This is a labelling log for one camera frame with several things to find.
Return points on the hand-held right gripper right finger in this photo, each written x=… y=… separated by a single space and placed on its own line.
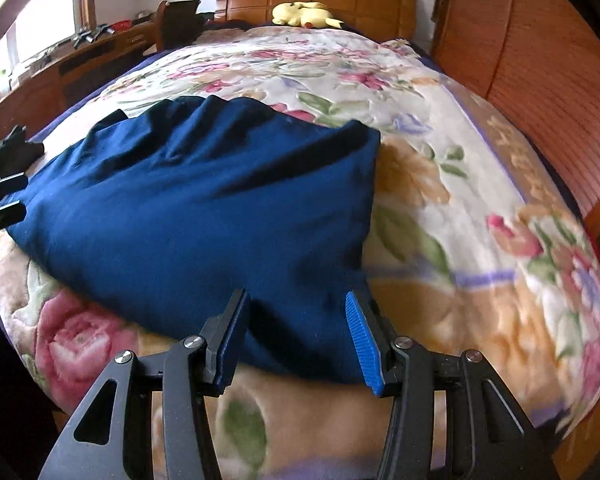
x=362 y=340

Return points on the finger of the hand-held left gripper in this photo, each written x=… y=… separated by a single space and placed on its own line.
x=5 y=184
x=2 y=215

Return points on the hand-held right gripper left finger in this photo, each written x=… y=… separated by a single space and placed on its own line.
x=230 y=347

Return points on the dark blue jacket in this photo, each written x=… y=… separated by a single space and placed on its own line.
x=190 y=200

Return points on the black cloth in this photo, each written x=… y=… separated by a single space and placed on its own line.
x=10 y=152

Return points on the wooden desk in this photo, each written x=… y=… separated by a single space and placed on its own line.
x=40 y=85

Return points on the window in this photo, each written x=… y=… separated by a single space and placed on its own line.
x=35 y=25

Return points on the floral blanket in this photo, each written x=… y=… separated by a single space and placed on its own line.
x=480 y=185

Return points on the red item on desk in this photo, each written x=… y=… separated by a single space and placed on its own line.
x=121 y=25

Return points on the dark wooden chair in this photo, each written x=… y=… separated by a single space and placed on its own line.
x=177 y=22

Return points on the dark pillow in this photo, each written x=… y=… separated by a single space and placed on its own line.
x=227 y=25

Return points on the yellow plush toy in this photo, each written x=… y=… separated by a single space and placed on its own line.
x=302 y=14

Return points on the wooden bed headboard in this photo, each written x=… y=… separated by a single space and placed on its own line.
x=360 y=2

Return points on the wooden wardrobe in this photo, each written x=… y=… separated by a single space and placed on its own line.
x=540 y=50

